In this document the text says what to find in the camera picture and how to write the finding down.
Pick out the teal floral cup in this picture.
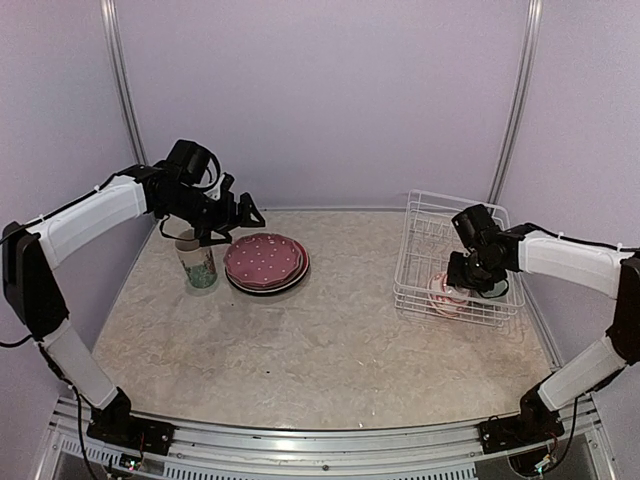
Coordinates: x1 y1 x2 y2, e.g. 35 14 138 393
174 239 217 289

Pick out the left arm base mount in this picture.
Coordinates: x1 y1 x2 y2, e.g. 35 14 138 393
87 389 176 456

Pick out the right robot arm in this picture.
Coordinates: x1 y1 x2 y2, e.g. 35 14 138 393
447 204 639 451

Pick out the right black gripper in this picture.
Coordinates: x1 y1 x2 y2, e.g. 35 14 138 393
447 249 502 293

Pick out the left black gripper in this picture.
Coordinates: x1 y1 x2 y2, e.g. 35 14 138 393
161 185 266 247

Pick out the left aluminium post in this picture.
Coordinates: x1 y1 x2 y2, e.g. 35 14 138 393
100 0 148 165

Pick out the red polka dot plate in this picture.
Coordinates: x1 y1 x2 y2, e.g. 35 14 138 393
224 233 303 287

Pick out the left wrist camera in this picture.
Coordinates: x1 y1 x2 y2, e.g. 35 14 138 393
205 172 235 201

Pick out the light green bowl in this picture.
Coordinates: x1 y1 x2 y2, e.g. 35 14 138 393
478 279 510 300

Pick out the aluminium front rail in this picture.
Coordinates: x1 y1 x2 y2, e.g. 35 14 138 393
37 397 614 480

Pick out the white wire dish rack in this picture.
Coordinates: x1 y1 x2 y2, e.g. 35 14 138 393
393 189 524 328

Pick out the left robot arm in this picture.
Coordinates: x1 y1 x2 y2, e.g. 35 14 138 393
1 139 265 453

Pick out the light blue flower plate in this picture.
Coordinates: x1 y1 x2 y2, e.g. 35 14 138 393
225 268 306 294

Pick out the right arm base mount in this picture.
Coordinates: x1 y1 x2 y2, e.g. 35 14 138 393
477 399 565 454

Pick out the red white small bowl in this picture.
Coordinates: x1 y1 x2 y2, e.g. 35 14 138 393
428 272 471 318

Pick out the red teal floral plate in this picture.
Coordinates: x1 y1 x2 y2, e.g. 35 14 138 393
225 251 310 296

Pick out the black striped rim plate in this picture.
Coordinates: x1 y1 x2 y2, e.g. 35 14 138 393
228 262 310 297

